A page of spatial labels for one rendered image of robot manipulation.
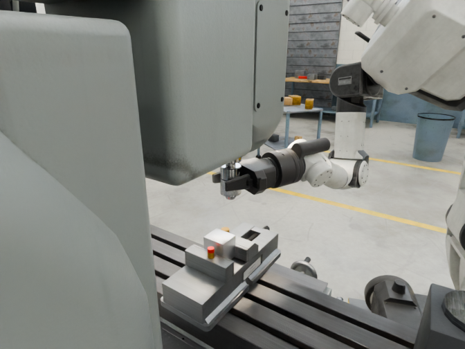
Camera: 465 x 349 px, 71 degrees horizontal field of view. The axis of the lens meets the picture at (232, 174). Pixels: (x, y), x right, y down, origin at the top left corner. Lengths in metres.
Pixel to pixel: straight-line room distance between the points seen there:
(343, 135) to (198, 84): 0.73
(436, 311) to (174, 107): 0.50
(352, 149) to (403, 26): 0.36
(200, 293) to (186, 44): 0.54
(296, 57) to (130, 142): 8.43
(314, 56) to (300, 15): 1.00
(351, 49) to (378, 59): 7.39
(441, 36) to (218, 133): 0.62
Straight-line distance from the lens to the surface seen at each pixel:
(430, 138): 5.37
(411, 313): 1.47
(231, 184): 0.69
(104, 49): 0.26
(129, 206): 0.29
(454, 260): 1.32
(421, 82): 0.97
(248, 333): 0.77
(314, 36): 8.54
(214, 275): 0.79
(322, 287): 1.23
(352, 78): 1.05
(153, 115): 0.40
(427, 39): 0.92
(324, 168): 0.81
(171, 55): 0.38
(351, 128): 1.07
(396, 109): 8.20
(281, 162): 0.75
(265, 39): 0.58
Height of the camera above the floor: 1.50
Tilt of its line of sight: 21 degrees down
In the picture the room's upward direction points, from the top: straight up
